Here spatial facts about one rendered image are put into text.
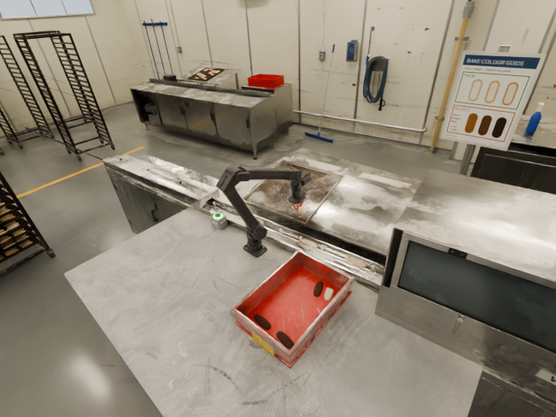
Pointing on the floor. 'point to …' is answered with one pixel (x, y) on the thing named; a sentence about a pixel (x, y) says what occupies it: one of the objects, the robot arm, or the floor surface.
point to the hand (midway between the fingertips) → (298, 207)
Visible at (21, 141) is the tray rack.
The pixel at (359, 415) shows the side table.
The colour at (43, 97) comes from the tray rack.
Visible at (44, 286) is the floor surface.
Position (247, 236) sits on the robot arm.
